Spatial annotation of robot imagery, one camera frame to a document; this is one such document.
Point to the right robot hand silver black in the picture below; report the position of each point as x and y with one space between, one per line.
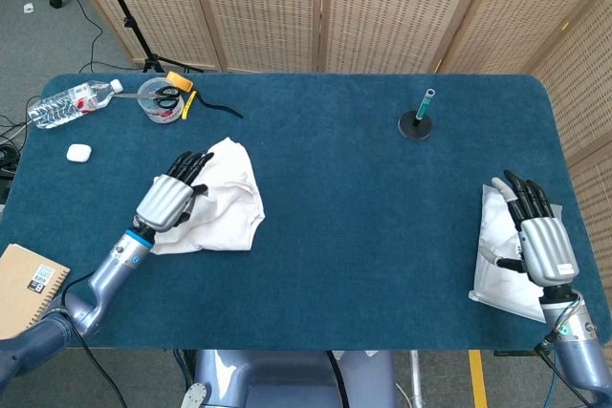
545 245

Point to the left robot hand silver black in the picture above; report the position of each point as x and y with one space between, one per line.
165 200

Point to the white t-shirt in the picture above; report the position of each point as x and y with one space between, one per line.
229 207

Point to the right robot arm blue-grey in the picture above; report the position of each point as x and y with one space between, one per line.
578 355

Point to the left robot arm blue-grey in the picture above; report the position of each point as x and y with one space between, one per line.
112 274

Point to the plastic bag with white garment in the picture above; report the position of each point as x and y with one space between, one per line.
497 284

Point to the clear round plastic jar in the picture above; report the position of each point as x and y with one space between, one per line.
160 114

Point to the white earbuds case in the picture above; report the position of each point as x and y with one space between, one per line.
78 152

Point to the clear plastic water bottle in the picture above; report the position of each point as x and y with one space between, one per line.
62 104

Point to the yellow floor tape strip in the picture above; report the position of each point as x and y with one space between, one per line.
478 379

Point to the kraft spiral notebook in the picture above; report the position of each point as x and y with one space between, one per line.
19 284

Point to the black round stand base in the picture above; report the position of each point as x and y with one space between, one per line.
416 130

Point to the dark blue table mat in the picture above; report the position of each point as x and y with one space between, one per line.
334 236

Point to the black tripod stand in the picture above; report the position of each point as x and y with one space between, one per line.
131 28

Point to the silver metal pole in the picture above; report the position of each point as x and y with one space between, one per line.
417 379

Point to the green marker tube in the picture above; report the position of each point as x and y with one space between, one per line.
425 103

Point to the blue-grey robot torso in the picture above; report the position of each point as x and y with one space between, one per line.
277 379

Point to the small white paper scrap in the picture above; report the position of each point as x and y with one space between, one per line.
28 8

